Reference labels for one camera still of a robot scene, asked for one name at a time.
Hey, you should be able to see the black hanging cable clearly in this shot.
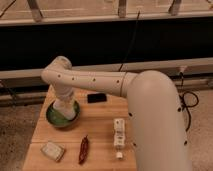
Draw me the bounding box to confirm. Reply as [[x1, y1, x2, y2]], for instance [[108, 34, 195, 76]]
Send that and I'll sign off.
[[116, 9, 141, 73]]

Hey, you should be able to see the wooden cutting board table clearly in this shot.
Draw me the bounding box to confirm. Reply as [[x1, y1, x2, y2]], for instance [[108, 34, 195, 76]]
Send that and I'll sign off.
[[23, 87, 136, 171]]

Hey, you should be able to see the black floor cable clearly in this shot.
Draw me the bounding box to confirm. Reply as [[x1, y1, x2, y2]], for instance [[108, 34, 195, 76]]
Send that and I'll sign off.
[[178, 71, 200, 133]]

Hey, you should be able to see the red chili pepper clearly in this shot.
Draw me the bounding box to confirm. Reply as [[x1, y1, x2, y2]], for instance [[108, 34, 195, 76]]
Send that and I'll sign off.
[[79, 136, 89, 164]]

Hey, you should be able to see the green ceramic bowl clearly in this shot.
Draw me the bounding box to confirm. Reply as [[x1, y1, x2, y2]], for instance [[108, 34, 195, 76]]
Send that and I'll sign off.
[[46, 101, 80, 128]]

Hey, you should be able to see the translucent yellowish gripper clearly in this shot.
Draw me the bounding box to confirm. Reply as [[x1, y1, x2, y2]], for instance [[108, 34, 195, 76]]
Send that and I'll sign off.
[[56, 98, 74, 111]]

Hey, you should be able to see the white tube with cap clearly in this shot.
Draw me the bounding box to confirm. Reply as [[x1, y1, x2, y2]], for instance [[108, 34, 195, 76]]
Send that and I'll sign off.
[[113, 118, 125, 160]]

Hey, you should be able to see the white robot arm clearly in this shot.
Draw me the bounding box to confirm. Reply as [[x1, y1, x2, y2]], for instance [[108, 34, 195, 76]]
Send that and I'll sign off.
[[41, 56, 192, 171]]

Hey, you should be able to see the black rectangular sponge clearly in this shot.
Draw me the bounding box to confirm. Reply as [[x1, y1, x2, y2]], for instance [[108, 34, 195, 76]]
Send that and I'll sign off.
[[87, 93, 107, 103]]

